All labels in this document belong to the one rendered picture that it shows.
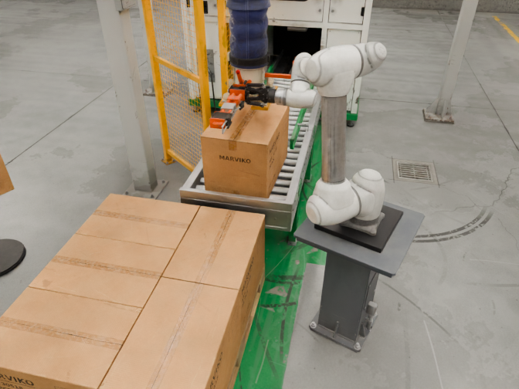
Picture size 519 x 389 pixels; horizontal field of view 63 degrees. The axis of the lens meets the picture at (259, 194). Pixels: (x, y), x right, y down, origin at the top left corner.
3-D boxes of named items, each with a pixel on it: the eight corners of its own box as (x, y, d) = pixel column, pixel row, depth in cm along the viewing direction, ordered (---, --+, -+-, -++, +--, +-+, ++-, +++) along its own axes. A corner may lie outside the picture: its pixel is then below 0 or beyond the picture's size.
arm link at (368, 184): (388, 214, 202) (397, 176, 190) (357, 226, 195) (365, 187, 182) (364, 197, 214) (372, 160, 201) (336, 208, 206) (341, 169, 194)
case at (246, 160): (234, 148, 313) (232, 96, 290) (287, 155, 305) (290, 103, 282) (205, 193, 266) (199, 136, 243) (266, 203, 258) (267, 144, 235)
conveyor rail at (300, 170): (321, 89, 446) (323, 72, 435) (326, 90, 445) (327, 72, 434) (283, 227, 261) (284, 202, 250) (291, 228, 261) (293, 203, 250)
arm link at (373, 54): (359, 49, 180) (334, 53, 174) (388, 31, 164) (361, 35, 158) (368, 79, 181) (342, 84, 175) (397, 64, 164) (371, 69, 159)
